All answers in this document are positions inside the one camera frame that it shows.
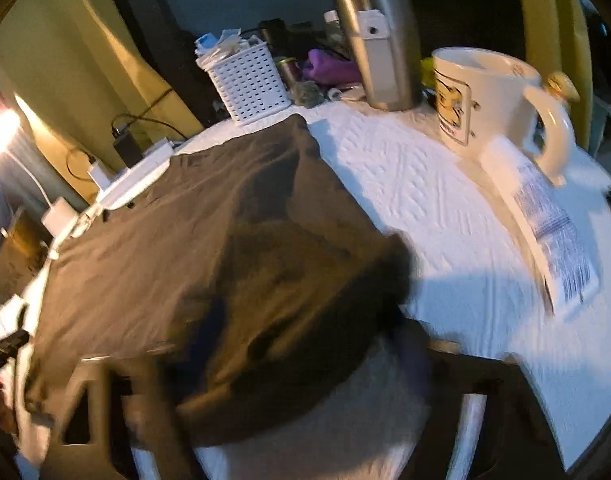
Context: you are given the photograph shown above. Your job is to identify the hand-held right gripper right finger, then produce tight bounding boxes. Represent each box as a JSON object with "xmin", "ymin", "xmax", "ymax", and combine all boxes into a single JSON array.
[{"xmin": 420, "ymin": 340, "xmax": 566, "ymax": 480}]

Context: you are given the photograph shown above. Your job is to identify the black charger adapter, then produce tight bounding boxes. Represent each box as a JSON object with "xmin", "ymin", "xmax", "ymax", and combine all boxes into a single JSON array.
[{"xmin": 112, "ymin": 127, "xmax": 145, "ymax": 168}]

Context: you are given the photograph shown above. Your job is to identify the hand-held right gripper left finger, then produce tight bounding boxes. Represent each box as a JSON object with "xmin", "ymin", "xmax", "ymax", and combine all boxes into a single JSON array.
[{"xmin": 40, "ymin": 355, "xmax": 196, "ymax": 480}]

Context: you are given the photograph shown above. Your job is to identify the white power strip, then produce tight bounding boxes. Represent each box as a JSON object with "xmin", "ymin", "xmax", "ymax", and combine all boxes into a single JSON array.
[{"xmin": 95, "ymin": 142, "xmax": 186, "ymax": 206}]

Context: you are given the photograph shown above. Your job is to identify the stainless steel tumbler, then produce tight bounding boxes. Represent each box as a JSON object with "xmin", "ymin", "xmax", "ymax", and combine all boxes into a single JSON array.
[{"xmin": 328, "ymin": 0, "xmax": 423, "ymax": 111}]

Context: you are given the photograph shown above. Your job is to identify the small metal can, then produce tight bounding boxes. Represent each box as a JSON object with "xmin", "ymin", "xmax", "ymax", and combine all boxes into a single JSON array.
[{"xmin": 275, "ymin": 56, "xmax": 298, "ymax": 86}]

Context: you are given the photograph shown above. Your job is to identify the blue white paper packets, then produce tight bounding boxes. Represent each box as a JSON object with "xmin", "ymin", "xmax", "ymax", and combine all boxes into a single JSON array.
[{"xmin": 194, "ymin": 27, "xmax": 263, "ymax": 63}]

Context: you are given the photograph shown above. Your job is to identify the white charger adapter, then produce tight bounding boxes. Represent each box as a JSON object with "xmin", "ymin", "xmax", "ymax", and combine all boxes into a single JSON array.
[{"xmin": 88, "ymin": 157, "xmax": 113, "ymax": 188}]

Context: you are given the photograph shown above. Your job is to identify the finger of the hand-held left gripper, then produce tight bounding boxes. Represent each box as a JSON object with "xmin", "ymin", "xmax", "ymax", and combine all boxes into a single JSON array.
[{"xmin": 0, "ymin": 329, "xmax": 31, "ymax": 376}]

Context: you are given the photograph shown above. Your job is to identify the dark olive garment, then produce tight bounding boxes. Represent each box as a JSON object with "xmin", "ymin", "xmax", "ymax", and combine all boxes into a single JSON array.
[{"xmin": 22, "ymin": 114, "xmax": 433, "ymax": 448}]

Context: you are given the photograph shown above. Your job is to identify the cream printed mug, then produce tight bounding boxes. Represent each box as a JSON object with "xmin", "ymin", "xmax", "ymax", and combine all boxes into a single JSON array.
[{"xmin": 431, "ymin": 46, "xmax": 581, "ymax": 188}]

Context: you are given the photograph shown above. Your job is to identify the thin black adapter cable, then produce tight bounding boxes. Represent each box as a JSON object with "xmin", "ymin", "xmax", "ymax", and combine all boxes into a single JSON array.
[{"xmin": 110, "ymin": 87, "xmax": 191, "ymax": 141}]

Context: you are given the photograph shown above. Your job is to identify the purple cloth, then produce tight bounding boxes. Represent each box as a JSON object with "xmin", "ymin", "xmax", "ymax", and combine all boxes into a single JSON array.
[{"xmin": 300, "ymin": 49, "xmax": 361, "ymax": 85}]

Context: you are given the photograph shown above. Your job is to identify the yellow curtain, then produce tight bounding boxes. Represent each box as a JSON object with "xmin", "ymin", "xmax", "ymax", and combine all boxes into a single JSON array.
[
  {"xmin": 510, "ymin": 0, "xmax": 599, "ymax": 151},
  {"xmin": 0, "ymin": 0, "xmax": 208, "ymax": 201}
]

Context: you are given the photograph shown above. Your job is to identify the white plastic basket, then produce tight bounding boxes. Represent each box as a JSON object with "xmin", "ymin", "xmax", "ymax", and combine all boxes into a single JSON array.
[{"xmin": 195, "ymin": 40, "xmax": 292, "ymax": 127}]

